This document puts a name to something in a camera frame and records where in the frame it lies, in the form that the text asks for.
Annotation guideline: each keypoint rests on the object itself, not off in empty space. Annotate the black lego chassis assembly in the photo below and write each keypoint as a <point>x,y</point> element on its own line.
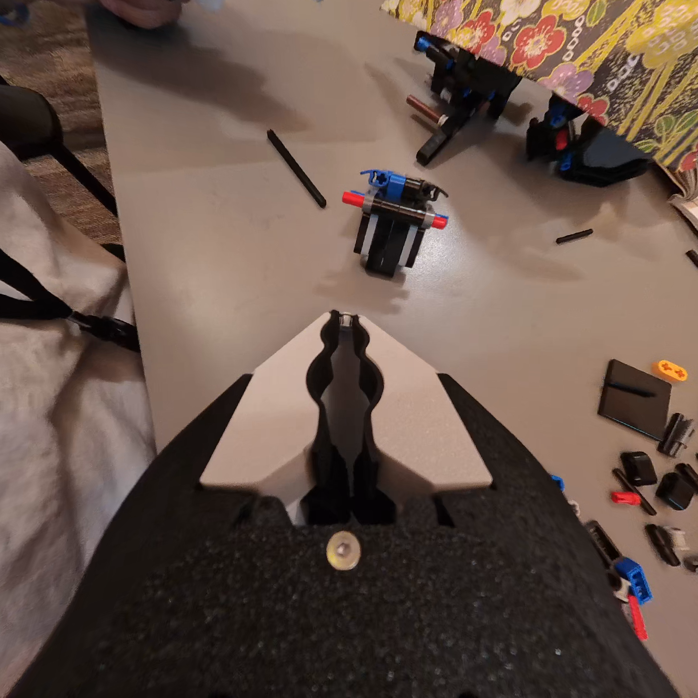
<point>463,92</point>

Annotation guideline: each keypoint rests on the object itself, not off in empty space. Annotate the black curved lego body assembly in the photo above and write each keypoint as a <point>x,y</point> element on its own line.
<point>591,152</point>

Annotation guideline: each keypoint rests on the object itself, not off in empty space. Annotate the black and grey lego piece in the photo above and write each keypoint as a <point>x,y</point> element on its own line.
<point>665,542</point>

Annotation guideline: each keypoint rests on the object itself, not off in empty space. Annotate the long black lego axle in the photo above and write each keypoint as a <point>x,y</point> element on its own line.
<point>297,169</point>

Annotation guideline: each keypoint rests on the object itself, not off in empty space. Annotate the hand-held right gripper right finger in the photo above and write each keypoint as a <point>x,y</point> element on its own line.
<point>431,436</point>

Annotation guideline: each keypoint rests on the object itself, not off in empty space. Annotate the orange lego beam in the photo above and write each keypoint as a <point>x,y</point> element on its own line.
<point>669,371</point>

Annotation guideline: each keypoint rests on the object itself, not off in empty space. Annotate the person's light grey sweater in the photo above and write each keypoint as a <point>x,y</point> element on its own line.
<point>60,436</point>

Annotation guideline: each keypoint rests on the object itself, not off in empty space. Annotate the small grey lego pin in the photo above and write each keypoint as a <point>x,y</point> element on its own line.
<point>345,318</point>

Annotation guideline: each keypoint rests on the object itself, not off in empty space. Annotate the black lego connector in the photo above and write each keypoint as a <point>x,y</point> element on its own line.
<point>676,434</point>

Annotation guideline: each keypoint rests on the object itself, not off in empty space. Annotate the red lego axle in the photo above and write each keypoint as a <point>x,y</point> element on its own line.
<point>637,617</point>

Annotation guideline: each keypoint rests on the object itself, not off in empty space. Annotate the thin black lego axle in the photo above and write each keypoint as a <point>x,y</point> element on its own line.
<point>634,492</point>

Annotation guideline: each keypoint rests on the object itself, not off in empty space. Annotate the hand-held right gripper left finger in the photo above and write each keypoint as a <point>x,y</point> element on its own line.
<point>256,436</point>

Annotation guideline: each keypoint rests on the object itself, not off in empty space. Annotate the black chair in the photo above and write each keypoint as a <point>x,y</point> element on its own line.
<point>38,125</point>

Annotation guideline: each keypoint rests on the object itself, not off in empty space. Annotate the small blue black lego assembly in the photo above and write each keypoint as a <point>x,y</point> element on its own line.
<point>391,229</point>

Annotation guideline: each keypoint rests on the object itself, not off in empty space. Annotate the floral patterned cloth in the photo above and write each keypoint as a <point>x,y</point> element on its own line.
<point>572,49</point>

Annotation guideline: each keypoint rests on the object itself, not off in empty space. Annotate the small blue lego pin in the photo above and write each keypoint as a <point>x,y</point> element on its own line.
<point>557,482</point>

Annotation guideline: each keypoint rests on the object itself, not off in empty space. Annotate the blue lego connector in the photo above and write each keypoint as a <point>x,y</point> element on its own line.
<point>635,581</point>

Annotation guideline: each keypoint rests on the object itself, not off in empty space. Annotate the white instruction booklet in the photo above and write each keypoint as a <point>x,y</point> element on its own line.
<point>688,191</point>

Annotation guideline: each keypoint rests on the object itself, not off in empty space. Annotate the black curved lego piece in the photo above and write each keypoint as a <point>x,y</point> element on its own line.
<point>639,468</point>
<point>675,489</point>

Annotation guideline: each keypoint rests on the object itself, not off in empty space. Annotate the black lego liftarm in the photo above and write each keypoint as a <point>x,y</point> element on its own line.
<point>602,539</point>

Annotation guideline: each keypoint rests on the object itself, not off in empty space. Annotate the short black lego axle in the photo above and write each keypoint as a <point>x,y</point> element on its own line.
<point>574,236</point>

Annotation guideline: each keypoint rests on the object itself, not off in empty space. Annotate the black flat lego panel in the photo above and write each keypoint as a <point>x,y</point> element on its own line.
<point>635,398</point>

